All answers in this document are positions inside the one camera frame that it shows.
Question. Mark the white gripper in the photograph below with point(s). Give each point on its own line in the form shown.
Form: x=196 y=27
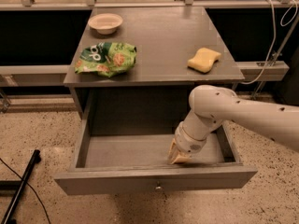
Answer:
x=189 y=144

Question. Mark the grey top drawer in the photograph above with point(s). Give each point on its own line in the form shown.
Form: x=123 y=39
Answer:
x=123 y=146

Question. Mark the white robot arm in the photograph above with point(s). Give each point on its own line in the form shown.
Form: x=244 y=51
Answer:
x=210 y=106

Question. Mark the grey drawer cabinet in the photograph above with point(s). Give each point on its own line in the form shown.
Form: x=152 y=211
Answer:
x=165 y=39

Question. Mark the yellow sponge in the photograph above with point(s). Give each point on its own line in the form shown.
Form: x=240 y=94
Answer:
x=203 y=60

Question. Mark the green chip bag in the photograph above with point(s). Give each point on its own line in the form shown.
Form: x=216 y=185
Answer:
x=106 y=59

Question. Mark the white bowl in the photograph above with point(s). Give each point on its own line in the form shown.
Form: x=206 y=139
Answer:
x=105 y=23

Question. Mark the black metal stand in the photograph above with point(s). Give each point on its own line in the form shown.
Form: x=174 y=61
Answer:
x=18 y=188

